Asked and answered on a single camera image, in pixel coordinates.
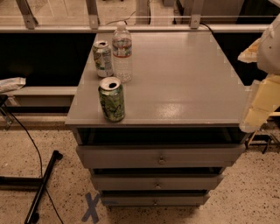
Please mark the crumpled plastic bag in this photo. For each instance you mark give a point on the crumpled plastic bag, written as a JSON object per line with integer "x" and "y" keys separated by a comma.
{"x": 11, "y": 84}

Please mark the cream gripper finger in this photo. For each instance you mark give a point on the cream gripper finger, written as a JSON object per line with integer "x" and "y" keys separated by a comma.
{"x": 263, "y": 100}
{"x": 249, "y": 55}

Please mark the grey drawer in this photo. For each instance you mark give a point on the grey drawer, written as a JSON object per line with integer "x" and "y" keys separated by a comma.
{"x": 164, "y": 200}
{"x": 159, "y": 156}
{"x": 155, "y": 182}

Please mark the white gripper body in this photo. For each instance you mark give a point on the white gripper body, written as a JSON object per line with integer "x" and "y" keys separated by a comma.
{"x": 270, "y": 52}

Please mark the bottom grey drawer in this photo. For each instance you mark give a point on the bottom grey drawer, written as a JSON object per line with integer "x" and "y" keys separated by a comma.
{"x": 164, "y": 200}

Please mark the dark green soda can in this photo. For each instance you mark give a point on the dark green soda can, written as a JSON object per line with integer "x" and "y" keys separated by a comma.
{"x": 112, "y": 99}

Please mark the clear plastic water bottle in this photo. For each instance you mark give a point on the clear plastic water bottle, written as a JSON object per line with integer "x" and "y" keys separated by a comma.
{"x": 122, "y": 52}

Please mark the blue tape cross mark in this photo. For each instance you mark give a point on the blue tape cross mark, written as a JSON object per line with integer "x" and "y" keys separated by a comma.
{"x": 91, "y": 208}

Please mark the black metal stand base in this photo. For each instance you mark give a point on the black metal stand base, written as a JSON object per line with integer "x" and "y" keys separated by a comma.
{"x": 38, "y": 185}

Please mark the metal railing frame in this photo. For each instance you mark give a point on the metal railing frame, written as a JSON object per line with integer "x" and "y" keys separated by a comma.
{"x": 139, "y": 15}

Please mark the white green soda can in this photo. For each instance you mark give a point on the white green soda can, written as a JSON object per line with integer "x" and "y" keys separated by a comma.
{"x": 102, "y": 58}

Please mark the top grey drawer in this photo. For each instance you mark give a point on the top grey drawer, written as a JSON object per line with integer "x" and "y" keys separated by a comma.
{"x": 159, "y": 156}

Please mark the grey drawer cabinet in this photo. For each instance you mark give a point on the grey drawer cabinet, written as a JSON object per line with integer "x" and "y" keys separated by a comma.
{"x": 183, "y": 92}

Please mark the middle grey drawer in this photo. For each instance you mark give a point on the middle grey drawer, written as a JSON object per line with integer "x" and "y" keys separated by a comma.
{"x": 155, "y": 182}

